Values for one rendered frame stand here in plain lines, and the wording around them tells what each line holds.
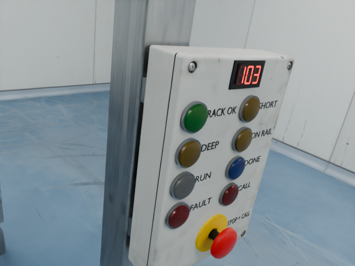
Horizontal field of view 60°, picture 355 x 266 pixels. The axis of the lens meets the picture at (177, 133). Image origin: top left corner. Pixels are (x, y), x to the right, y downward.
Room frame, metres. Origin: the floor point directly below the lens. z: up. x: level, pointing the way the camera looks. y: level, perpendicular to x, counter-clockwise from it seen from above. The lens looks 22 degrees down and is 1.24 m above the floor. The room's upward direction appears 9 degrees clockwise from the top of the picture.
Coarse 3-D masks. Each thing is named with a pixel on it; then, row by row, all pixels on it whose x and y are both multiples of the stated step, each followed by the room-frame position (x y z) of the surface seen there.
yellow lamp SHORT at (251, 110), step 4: (248, 100) 0.31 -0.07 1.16; (252, 100) 0.31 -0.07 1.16; (256, 100) 0.31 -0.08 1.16; (248, 104) 0.31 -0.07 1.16; (252, 104) 0.31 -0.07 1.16; (256, 104) 0.31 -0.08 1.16; (244, 108) 0.30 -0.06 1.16; (248, 108) 0.30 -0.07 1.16; (252, 108) 0.31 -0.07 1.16; (256, 108) 0.31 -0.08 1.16; (244, 112) 0.30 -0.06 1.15; (248, 112) 0.31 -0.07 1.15; (252, 112) 0.31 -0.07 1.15; (256, 112) 0.31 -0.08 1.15; (244, 116) 0.30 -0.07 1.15; (248, 116) 0.31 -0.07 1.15; (252, 116) 0.31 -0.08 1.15; (248, 120) 0.31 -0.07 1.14
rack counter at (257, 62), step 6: (240, 60) 0.29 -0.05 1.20; (246, 60) 0.30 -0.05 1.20; (252, 60) 0.31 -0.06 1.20; (258, 60) 0.31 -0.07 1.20; (264, 60) 0.32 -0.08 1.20; (234, 66) 0.29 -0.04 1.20; (234, 72) 0.29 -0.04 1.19; (234, 78) 0.29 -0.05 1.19; (234, 84) 0.29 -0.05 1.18; (252, 84) 0.31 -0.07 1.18; (258, 84) 0.32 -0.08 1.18
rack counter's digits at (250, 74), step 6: (240, 66) 0.29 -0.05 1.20; (246, 66) 0.30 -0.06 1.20; (252, 66) 0.31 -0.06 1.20; (258, 66) 0.31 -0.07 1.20; (240, 72) 0.29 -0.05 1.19; (246, 72) 0.30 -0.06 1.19; (252, 72) 0.31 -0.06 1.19; (258, 72) 0.31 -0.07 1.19; (240, 78) 0.30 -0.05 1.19; (246, 78) 0.30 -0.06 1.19; (252, 78) 0.31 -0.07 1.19; (258, 78) 0.32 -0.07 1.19; (240, 84) 0.30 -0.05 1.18; (246, 84) 0.30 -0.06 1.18
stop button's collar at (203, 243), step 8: (216, 216) 0.30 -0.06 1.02; (224, 216) 0.31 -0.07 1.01; (208, 224) 0.30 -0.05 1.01; (216, 224) 0.31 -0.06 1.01; (224, 224) 0.32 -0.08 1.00; (200, 232) 0.29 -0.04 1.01; (208, 232) 0.30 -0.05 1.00; (200, 240) 0.29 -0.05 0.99; (208, 240) 0.30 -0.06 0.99; (200, 248) 0.29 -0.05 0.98; (208, 248) 0.30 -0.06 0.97
